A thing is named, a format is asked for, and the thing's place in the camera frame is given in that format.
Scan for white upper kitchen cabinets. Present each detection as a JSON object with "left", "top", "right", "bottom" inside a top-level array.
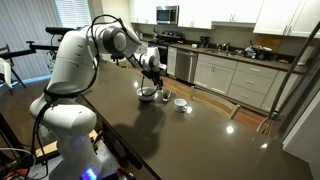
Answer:
[{"left": 129, "top": 0, "right": 320, "bottom": 39}]

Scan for orange cable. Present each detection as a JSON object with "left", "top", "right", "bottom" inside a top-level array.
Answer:
[{"left": 0, "top": 168, "right": 31, "bottom": 180}]

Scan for black coffee maker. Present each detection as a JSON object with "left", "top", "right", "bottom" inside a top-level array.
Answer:
[{"left": 199, "top": 35, "right": 211, "bottom": 49}]

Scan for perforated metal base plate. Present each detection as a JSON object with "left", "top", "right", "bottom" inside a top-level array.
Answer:
[{"left": 28, "top": 142, "right": 123, "bottom": 180}]

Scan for white seat black frame chair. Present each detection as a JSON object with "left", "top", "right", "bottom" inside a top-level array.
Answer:
[{"left": 0, "top": 44, "right": 28, "bottom": 97}]

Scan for black stainless stove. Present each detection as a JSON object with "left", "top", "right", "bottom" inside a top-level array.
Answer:
[{"left": 153, "top": 30, "right": 185, "bottom": 77}]

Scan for stainless steel microwave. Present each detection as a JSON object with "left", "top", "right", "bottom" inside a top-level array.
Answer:
[{"left": 155, "top": 5, "right": 180, "bottom": 26}]

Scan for white paper towel roll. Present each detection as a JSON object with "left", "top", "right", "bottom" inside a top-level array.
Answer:
[{"left": 297, "top": 44, "right": 315, "bottom": 67}]

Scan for clear drinking glass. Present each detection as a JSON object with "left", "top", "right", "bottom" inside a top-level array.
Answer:
[{"left": 161, "top": 89, "right": 172, "bottom": 103}]

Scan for wooden board under robot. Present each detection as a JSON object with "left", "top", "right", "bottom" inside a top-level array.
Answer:
[{"left": 34, "top": 128, "right": 100, "bottom": 158}]

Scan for light wooden chair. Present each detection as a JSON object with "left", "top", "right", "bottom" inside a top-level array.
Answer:
[
  {"left": 255, "top": 114, "right": 275, "bottom": 137},
  {"left": 188, "top": 85, "right": 242, "bottom": 121}
]

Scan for wooden cutting board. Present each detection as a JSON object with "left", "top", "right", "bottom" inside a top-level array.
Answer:
[{"left": 255, "top": 34, "right": 285, "bottom": 53}]

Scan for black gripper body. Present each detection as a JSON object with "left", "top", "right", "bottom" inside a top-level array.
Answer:
[{"left": 143, "top": 67, "right": 165, "bottom": 89}]

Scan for white ceramic bowl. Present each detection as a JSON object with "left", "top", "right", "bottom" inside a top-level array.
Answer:
[{"left": 136, "top": 86, "right": 158, "bottom": 103}]

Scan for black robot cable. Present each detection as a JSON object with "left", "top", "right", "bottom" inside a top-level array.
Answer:
[{"left": 24, "top": 13, "right": 160, "bottom": 180}]

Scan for white ceramic cup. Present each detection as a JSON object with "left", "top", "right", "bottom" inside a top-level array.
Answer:
[{"left": 173, "top": 97, "right": 189, "bottom": 114}]

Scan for white lower kitchen cabinets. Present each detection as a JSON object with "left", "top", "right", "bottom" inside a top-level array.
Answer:
[{"left": 193, "top": 53, "right": 303, "bottom": 113}]

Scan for white kitchen cabinets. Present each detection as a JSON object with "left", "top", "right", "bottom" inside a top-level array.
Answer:
[
  {"left": 193, "top": 53, "right": 303, "bottom": 113},
  {"left": 129, "top": 0, "right": 320, "bottom": 39}
]

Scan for stainless steel dishwasher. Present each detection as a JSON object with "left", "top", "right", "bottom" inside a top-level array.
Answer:
[{"left": 174, "top": 48, "right": 199, "bottom": 85}]

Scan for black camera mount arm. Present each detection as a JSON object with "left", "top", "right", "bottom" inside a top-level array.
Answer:
[{"left": 9, "top": 26, "right": 79, "bottom": 61}]

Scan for grey metal stand pole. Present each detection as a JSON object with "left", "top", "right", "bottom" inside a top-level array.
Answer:
[{"left": 267, "top": 19, "right": 320, "bottom": 118}]

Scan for chrome kitchen faucet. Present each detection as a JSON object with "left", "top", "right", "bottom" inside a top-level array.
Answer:
[{"left": 215, "top": 41, "right": 232, "bottom": 53}]

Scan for pile of dishes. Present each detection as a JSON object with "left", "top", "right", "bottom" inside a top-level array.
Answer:
[{"left": 244, "top": 43, "right": 274, "bottom": 62}]

